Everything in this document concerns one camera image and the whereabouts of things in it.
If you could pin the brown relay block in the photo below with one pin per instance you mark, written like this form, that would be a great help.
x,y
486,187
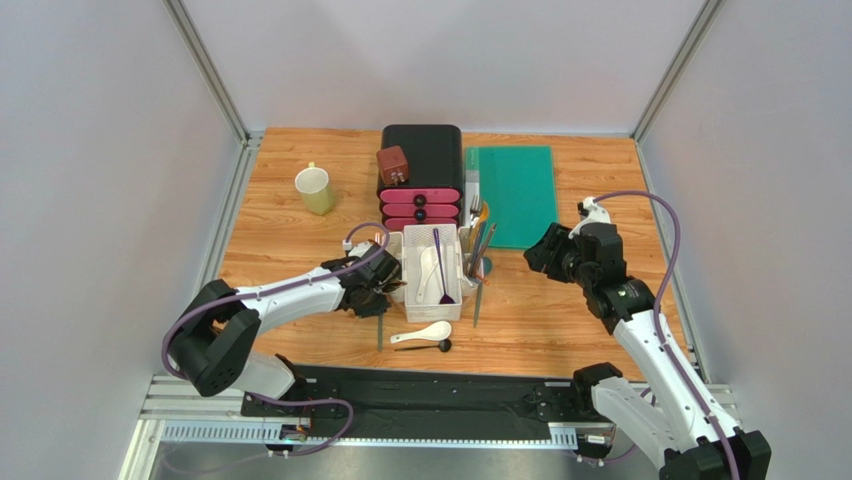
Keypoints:
x,y
393,165

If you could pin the white ceramic spoon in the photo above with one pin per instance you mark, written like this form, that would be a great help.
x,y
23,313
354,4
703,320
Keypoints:
x,y
437,332
428,264

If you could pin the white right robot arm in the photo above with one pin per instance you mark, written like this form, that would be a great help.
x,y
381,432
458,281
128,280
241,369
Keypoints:
x,y
683,430

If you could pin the gold handled knife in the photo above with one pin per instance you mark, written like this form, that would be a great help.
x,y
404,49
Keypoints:
x,y
482,220

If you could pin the large silver fork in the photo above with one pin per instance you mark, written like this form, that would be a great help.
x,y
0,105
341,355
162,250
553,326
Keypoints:
x,y
475,213

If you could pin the white perforated utensil caddy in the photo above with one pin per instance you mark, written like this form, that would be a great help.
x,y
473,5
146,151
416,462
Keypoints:
x,y
408,246

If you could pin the black small spoon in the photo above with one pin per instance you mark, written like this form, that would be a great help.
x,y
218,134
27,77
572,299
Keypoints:
x,y
443,346

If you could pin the black and pink drawer box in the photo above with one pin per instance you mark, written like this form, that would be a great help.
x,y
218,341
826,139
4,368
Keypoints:
x,y
434,193

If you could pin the black mounting rail base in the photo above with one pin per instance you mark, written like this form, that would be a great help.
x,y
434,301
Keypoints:
x,y
397,404

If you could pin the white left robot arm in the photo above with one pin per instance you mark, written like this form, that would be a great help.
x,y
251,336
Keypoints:
x,y
212,344

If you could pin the yellow-green mug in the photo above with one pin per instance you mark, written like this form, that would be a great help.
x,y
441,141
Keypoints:
x,y
314,186

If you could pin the teal cutting mat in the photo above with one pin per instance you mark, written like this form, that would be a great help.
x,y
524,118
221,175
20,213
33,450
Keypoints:
x,y
518,183

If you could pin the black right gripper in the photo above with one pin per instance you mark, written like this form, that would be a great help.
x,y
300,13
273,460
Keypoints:
x,y
542,251

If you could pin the teal plastic spoon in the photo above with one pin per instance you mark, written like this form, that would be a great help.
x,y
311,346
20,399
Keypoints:
x,y
486,266

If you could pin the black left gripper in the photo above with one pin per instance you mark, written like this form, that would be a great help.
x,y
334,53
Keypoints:
x,y
373,310

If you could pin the purple metal spoon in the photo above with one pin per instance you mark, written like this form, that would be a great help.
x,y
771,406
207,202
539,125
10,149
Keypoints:
x,y
446,298

